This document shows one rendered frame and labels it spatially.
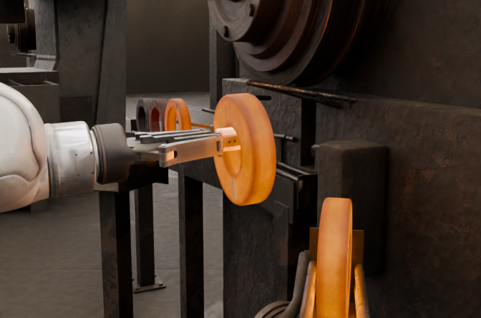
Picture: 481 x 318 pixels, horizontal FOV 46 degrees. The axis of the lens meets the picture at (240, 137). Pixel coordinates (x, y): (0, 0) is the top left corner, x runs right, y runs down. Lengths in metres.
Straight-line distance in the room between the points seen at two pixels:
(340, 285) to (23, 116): 0.38
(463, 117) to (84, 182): 0.55
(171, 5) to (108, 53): 7.70
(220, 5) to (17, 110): 0.78
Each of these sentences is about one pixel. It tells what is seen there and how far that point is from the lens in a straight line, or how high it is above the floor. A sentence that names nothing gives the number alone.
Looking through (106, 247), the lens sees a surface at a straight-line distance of 1.63.
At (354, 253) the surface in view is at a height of 0.69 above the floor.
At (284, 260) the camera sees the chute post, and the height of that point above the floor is 0.54.
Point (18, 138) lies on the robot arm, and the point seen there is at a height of 0.90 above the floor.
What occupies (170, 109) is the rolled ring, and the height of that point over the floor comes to 0.76.
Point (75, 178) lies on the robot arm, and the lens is 0.69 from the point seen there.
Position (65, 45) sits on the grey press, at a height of 0.96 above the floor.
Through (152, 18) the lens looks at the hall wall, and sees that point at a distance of 11.52.
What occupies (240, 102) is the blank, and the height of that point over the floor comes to 0.89.
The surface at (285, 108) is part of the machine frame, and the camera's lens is 1.32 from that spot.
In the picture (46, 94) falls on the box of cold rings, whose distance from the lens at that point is 3.44.
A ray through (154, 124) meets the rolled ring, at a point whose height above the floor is 0.68.
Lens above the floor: 0.97
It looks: 9 degrees down
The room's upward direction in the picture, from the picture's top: straight up
